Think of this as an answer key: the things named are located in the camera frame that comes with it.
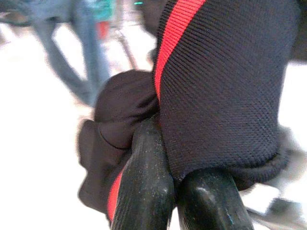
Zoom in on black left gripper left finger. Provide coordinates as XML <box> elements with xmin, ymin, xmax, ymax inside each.
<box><xmin>111</xmin><ymin>119</ymin><xmax>176</xmax><ymax>230</ymax></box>

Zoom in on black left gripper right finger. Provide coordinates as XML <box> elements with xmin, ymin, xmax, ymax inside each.
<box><xmin>177</xmin><ymin>167</ymin><xmax>255</xmax><ymax>230</ymax></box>

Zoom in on black red garment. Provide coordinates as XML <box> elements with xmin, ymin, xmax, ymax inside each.
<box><xmin>78</xmin><ymin>0</ymin><xmax>300</xmax><ymax>223</ymax></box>

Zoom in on silver metal clothes rack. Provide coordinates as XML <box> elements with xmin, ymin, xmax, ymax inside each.
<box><xmin>114</xmin><ymin>28</ymin><xmax>139</xmax><ymax>70</ymax></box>

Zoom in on blue denim jeans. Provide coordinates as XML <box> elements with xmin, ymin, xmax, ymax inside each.
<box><xmin>0</xmin><ymin>0</ymin><xmax>113</xmax><ymax>106</ymax></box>

